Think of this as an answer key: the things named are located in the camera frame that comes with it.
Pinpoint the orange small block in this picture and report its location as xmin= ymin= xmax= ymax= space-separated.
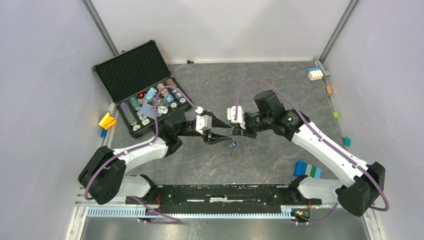
xmin=326 ymin=86 xmax=333 ymax=97

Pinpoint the yellow orange toy block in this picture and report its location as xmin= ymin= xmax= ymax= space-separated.
xmin=98 ymin=112 xmax=117 ymax=130

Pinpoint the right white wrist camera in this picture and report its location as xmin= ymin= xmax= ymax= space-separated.
xmin=226 ymin=106 xmax=246 ymax=130

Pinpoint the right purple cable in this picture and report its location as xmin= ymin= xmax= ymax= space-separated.
xmin=234 ymin=79 xmax=390 ymax=225

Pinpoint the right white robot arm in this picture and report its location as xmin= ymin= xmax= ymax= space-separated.
xmin=227 ymin=90 xmax=386 ymax=217

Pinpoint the teal small block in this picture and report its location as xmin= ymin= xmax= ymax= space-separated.
xmin=342 ymin=136 xmax=351 ymax=147

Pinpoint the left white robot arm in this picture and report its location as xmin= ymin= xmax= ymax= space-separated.
xmin=78 ymin=111 xmax=231 ymax=205

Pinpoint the black poker chip case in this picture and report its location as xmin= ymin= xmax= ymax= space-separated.
xmin=93 ymin=40 xmax=180 ymax=138

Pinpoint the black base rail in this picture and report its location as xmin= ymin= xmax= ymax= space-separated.
xmin=141 ymin=184 xmax=322 ymax=214

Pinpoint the purple cable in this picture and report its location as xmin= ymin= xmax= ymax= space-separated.
xmin=83 ymin=85 xmax=201 ymax=225
xmin=234 ymin=79 xmax=390 ymax=225

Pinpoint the blue green brick stack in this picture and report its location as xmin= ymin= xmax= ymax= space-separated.
xmin=293 ymin=160 xmax=322 ymax=179

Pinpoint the small blue block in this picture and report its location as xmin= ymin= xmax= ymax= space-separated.
xmin=100 ymin=129 xmax=108 ymax=139

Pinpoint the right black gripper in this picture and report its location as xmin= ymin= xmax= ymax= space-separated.
xmin=232 ymin=113 xmax=273 ymax=139

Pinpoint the blue white toy brick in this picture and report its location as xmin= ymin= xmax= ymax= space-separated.
xmin=307 ymin=67 xmax=324 ymax=81

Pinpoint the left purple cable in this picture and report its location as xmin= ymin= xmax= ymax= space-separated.
xmin=83 ymin=85 xmax=201 ymax=225

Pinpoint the grey slotted cable duct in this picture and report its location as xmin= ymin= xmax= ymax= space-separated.
xmin=86 ymin=206 xmax=295 ymax=220

